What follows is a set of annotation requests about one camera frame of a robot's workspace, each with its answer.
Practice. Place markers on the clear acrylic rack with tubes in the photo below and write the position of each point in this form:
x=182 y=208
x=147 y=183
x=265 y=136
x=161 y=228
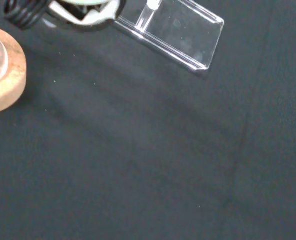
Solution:
x=182 y=37

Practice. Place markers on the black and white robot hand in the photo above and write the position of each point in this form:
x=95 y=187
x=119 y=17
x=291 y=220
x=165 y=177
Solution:
x=87 y=15

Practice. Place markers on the black bench cloth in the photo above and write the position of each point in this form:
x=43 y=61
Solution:
x=137 y=150

